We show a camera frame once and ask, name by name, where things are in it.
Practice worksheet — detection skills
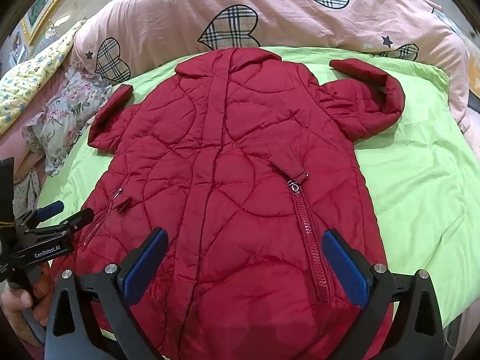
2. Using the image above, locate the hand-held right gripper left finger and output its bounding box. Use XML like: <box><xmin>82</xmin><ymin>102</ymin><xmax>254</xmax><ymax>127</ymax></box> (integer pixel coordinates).
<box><xmin>45</xmin><ymin>228</ymin><xmax>168</xmax><ymax>360</ymax></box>

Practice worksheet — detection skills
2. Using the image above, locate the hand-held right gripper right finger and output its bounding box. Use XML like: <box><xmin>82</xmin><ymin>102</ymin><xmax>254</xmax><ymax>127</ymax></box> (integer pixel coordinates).
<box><xmin>322</xmin><ymin>229</ymin><xmax>447</xmax><ymax>360</ymax></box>

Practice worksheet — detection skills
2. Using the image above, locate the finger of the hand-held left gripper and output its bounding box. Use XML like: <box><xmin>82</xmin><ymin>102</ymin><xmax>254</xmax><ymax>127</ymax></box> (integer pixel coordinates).
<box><xmin>24</xmin><ymin>208</ymin><xmax>94</xmax><ymax>239</ymax></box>
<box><xmin>22</xmin><ymin>200</ymin><xmax>64</xmax><ymax>230</ymax></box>

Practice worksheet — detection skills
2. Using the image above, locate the red quilted jacket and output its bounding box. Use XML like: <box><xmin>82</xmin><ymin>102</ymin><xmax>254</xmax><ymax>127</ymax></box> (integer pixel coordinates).
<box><xmin>73</xmin><ymin>47</ymin><xmax>406</xmax><ymax>360</ymax></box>

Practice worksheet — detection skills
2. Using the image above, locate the person's left hand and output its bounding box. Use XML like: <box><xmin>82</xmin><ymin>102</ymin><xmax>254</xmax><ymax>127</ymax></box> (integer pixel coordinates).
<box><xmin>0</xmin><ymin>287</ymin><xmax>51</xmax><ymax>349</ymax></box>

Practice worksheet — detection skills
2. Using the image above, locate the white dotted cloth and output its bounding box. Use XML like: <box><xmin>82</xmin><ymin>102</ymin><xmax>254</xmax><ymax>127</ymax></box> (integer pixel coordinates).
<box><xmin>13</xmin><ymin>169</ymin><xmax>42</xmax><ymax>226</ymax></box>

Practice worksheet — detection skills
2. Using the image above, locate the floral ruffled pillow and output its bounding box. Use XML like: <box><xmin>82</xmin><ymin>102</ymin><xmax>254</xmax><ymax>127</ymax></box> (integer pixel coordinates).
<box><xmin>22</xmin><ymin>62</ymin><xmax>113</xmax><ymax>175</ymax></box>

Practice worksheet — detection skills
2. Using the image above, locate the green blanket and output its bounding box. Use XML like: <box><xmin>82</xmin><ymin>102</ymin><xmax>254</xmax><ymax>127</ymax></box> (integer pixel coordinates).
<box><xmin>37</xmin><ymin>47</ymin><xmax>480</xmax><ymax>346</ymax></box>

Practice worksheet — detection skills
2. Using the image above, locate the yellow floral cloth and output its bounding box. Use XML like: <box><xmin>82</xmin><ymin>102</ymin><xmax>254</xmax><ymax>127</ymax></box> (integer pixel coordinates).
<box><xmin>0</xmin><ymin>19</ymin><xmax>87</xmax><ymax>136</ymax></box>

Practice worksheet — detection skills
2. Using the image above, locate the pink heart-print duvet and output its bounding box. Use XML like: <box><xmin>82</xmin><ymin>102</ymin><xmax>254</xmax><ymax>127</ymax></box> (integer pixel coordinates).
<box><xmin>69</xmin><ymin>0</ymin><xmax>471</xmax><ymax>134</ymax></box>

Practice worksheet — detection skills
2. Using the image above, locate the gold picture frame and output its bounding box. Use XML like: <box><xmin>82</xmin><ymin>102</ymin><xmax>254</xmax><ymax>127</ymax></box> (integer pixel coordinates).
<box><xmin>20</xmin><ymin>0</ymin><xmax>94</xmax><ymax>44</ymax></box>

